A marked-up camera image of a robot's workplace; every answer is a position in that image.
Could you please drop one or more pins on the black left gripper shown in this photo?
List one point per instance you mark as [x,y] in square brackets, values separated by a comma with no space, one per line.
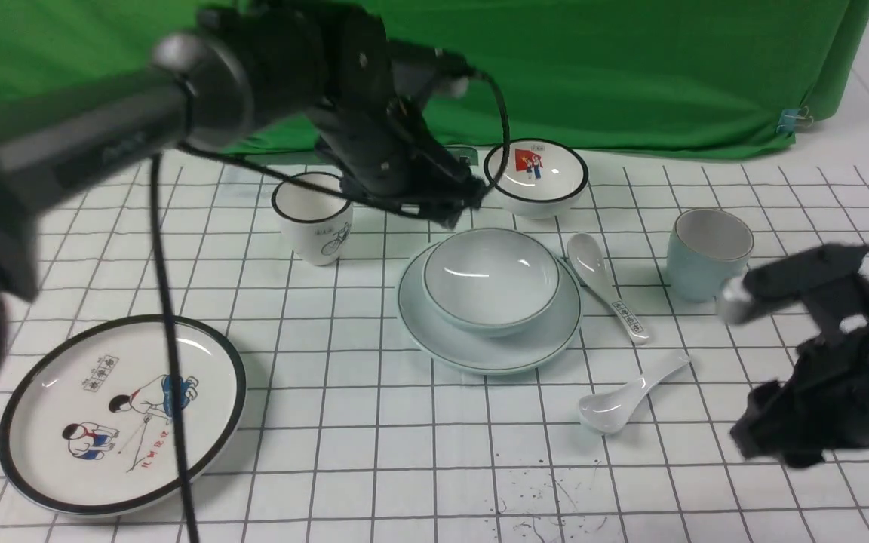
[371,126]

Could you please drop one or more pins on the blue binder clip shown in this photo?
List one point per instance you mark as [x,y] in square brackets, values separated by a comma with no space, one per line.
[793,120]

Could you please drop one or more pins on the pale blue cup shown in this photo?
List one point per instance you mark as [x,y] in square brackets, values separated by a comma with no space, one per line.
[706,247]

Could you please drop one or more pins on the plain white spoon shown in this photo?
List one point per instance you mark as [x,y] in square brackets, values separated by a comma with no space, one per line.
[609,412]

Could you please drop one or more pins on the white spoon with label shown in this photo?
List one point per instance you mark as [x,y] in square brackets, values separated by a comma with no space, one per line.
[587,261]

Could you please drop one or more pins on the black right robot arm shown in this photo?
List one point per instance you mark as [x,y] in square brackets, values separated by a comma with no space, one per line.
[824,405]

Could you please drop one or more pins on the green backdrop cloth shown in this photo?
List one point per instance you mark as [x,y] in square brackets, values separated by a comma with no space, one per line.
[702,79]

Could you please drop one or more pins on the pale green plate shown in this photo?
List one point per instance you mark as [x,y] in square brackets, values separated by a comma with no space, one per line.
[539,343]

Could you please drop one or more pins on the grey metal bar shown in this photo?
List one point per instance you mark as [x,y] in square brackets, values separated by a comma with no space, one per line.
[465,154]

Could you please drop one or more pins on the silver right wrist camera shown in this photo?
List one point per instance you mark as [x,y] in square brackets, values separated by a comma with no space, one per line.
[735,305]

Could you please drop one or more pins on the white black-rimmed picture plate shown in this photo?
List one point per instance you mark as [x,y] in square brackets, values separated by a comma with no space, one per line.
[89,430]

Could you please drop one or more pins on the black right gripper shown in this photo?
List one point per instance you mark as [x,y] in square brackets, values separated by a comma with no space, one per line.
[824,405]

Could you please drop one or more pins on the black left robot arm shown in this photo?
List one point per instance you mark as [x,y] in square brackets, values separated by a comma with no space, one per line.
[231,75]

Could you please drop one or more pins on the white cup with bicycle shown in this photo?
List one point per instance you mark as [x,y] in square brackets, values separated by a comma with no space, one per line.
[315,225]

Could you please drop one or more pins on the white black-rimmed picture bowl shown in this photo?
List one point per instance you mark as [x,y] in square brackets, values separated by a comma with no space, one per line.
[542,178]

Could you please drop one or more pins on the pale green bowl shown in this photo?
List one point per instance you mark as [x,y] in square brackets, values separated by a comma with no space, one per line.
[491,281]

